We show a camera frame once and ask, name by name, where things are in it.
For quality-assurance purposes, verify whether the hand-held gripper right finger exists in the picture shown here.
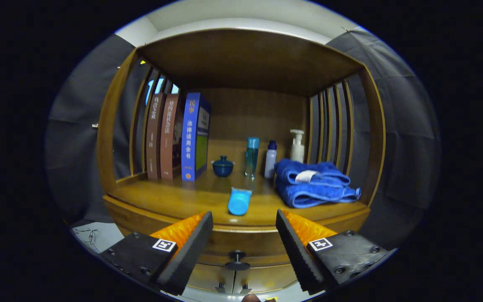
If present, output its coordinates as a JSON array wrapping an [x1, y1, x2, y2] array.
[[275, 209, 390, 295]]

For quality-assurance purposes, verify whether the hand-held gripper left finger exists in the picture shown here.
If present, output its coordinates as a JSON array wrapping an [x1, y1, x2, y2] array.
[[99, 211, 214, 296]]

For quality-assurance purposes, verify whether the wooden drawer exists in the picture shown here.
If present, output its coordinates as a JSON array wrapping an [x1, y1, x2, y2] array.
[[200, 229, 297, 271]]

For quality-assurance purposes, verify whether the blue squeeze tube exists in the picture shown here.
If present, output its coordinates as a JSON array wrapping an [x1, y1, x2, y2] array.
[[228, 187, 252, 216]]

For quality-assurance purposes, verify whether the wooden cabinet door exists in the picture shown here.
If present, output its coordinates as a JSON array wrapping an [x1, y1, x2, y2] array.
[[233, 264, 300, 293], [187, 264, 234, 293]]

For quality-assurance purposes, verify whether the wooden countertop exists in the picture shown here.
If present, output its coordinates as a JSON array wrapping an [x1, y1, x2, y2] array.
[[107, 165, 370, 228]]

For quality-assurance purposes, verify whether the wooden cabinet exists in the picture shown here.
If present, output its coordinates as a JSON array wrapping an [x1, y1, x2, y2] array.
[[96, 29, 387, 294]]

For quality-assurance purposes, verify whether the folded blue towel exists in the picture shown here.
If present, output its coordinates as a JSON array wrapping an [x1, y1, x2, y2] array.
[[274, 159, 361, 208]]

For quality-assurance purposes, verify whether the blue lidded cup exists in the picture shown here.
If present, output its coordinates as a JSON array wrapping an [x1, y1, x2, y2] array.
[[211, 156, 235, 177]]

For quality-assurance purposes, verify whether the white bottle with blue cap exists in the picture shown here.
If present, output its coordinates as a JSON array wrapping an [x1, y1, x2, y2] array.
[[264, 141, 278, 180]]

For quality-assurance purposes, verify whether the white pump bottle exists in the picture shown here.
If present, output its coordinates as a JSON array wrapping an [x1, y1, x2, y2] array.
[[290, 129, 305, 163]]

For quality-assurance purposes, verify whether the teal glass bottle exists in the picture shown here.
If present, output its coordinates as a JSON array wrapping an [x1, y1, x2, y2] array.
[[245, 137, 260, 178]]

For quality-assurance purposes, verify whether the blue book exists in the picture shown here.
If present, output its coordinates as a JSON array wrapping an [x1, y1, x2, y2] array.
[[181, 92, 211, 182]]

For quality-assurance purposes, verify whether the brown book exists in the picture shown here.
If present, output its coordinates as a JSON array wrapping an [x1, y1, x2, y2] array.
[[146, 92, 166, 180], [160, 93, 184, 180]]

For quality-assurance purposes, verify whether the thin black cable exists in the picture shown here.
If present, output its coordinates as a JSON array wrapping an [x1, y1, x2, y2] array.
[[73, 228, 99, 253]]

